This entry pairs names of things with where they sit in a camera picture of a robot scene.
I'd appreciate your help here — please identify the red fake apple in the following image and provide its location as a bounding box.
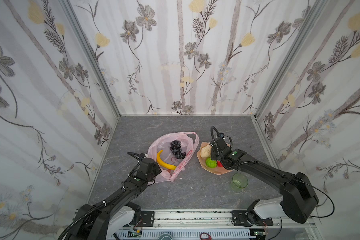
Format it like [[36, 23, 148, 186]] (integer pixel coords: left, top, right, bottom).
[[217, 161, 224, 168]]

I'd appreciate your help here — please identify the peach scalloped plate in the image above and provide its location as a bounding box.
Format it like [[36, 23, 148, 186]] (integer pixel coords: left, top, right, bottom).
[[197, 142, 232, 176]]

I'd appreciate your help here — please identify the green fake fruit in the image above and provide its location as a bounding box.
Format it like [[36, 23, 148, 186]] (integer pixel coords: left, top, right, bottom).
[[206, 157, 218, 169]]

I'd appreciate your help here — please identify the beige fake fruit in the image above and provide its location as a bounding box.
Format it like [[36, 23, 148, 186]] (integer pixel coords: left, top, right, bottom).
[[200, 144, 212, 159]]

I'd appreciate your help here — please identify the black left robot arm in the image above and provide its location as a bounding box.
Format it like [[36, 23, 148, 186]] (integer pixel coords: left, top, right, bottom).
[[58, 153, 162, 240]]

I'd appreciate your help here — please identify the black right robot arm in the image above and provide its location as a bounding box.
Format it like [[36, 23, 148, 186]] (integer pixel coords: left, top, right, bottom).
[[210, 126, 319, 226]]

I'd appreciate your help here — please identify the yellow fake banana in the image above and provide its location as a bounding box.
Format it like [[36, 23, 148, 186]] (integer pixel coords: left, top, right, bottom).
[[157, 150, 177, 171]]

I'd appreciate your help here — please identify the dark fake grape bunch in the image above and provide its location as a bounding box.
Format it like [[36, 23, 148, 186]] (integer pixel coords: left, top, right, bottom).
[[170, 140, 186, 160]]

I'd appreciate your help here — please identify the green translucent plastic cup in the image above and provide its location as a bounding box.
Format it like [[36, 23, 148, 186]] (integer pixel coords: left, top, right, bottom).
[[230, 173, 249, 192]]

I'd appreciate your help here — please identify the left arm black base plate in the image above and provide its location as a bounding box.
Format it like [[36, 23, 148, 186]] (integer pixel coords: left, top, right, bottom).
[[133, 211, 155, 228]]

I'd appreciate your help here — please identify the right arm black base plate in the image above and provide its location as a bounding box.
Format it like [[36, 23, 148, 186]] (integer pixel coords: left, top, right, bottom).
[[231, 210, 274, 227]]

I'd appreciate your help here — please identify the aluminium frame rail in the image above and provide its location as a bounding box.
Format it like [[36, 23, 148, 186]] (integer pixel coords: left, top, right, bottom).
[[68, 208, 319, 240]]

